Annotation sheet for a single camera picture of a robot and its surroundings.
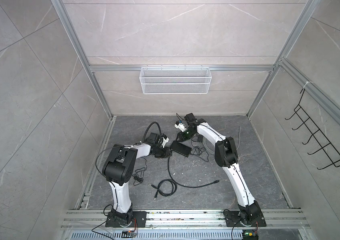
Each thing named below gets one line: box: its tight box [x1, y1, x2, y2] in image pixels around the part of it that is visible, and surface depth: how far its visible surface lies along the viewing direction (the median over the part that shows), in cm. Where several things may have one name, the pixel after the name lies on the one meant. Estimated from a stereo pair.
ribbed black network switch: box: [169, 140, 192, 158], surface depth 102 cm
